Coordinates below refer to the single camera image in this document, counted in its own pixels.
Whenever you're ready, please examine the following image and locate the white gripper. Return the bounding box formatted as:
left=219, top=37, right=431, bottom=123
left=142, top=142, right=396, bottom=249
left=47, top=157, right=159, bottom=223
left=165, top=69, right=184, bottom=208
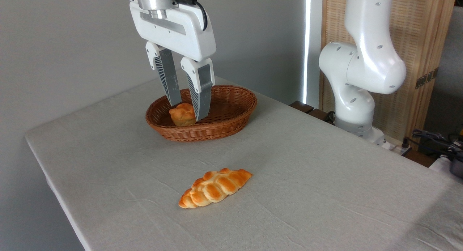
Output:
left=129, top=2, right=217, bottom=122

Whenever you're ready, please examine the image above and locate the long braided bread loaf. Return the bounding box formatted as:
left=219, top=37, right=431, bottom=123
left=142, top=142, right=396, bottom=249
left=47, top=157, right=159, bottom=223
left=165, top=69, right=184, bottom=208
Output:
left=178, top=168, right=253, bottom=209

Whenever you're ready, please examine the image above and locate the small round bread roll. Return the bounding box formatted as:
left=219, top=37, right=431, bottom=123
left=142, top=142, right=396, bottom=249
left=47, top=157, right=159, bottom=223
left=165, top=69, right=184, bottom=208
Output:
left=169, top=103, right=197, bottom=127

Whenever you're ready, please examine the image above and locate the brown wicker oval basket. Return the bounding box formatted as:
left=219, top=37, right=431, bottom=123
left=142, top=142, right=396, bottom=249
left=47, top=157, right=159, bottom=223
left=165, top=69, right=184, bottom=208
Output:
left=145, top=85, right=258, bottom=142

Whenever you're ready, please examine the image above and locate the dark brown wooden block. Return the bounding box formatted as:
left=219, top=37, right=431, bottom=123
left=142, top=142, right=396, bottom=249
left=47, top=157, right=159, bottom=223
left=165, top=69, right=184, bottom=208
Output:
left=289, top=101, right=314, bottom=114
left=307, top=109, right=336, bottom=125

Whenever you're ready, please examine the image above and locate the light grey tablecloth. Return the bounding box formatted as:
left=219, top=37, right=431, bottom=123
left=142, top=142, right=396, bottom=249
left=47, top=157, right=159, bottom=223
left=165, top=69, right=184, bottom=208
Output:
left=25, top=68, right=463, bottom=251

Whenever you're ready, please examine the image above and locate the dark metal screen hinge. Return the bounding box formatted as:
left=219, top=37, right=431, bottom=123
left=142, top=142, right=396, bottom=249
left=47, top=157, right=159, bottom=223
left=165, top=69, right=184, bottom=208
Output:
left=415, top=67, right=439, bottom=89

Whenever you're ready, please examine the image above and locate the wooden slatted folding screen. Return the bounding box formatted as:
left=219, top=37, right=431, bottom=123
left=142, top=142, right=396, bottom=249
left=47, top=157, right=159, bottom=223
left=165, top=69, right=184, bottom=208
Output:
left=320, top=0, right=458, bottom=141

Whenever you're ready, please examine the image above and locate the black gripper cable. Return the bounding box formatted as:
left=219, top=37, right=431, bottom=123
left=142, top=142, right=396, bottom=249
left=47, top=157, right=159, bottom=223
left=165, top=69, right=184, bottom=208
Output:
left=173, top=0, right=209, bottom=31

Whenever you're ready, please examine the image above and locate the white vertical wall post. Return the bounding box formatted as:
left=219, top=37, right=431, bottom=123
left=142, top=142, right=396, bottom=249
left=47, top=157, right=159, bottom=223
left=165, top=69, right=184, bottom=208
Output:
left=303, top=0, right=323, bottom=105

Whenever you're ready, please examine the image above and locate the black cable bundle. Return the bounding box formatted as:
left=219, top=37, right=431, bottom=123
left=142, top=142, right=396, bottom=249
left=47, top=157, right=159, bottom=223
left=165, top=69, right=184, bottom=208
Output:
left=402, top=129, right=463, bottom=162

